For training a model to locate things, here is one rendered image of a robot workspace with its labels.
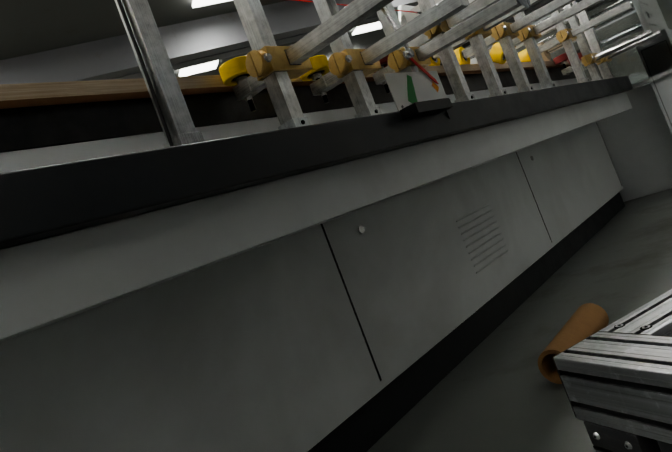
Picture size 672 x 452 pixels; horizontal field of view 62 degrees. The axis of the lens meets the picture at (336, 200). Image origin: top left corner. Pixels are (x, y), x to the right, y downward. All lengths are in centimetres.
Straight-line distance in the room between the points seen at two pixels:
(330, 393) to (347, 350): 11
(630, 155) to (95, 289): 340
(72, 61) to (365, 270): 642
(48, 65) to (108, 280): 681
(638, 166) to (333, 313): 280
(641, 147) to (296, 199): 300
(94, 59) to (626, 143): 591
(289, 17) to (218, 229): 730
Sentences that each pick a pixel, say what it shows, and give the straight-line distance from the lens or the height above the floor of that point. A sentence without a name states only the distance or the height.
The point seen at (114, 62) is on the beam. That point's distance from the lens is 753.
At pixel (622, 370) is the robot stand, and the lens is 77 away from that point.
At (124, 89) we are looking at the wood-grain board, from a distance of 113.
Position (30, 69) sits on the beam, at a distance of 756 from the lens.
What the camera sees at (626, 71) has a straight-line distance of 365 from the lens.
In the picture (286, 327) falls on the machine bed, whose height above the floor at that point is 34.
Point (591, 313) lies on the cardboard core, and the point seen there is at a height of 7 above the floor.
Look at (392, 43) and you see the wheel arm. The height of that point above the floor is 83.
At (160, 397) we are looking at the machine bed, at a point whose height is 34.
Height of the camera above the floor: 51
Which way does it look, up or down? 2 degrees up
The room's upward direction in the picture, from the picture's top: 21 degrees counter-clockwise
